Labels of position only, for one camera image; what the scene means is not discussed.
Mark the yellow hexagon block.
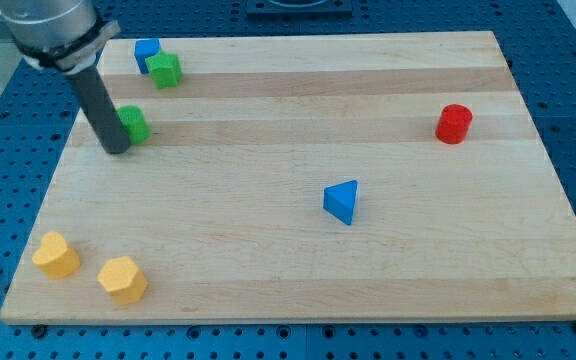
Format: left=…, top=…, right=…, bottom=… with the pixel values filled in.
left=97, top=256, right=148, bottom=306

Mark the red cylinder block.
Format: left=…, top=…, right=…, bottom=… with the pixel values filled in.
left=435, top=104, right=473, bottom=145

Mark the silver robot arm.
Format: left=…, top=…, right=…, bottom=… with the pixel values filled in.
left=0, top=0, right=120, bottom=75

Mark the blue cube block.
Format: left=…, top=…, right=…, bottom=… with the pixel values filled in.
left=133, top=38, right=161, bottom=74

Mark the wooden board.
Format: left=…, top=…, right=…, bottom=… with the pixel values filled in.
left=0, top=31, right=576, bottom=325

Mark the green cylinder block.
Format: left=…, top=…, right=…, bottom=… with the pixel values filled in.
left=117, top=105, right=151, bottom=144

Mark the dark grey cylindrical pointer tool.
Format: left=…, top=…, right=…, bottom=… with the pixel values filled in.
left=66, top=65, right=131, bottom=154

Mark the green star block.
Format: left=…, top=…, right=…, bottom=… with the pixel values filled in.
left=145, top=50, right=183, bottom=89

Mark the yellow heart block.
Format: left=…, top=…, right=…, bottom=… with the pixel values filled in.
left=31, top=231, right=81, bottom=280

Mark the blue triangle block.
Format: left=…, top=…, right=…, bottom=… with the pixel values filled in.
left=323, top=180, right=359, bottom=226

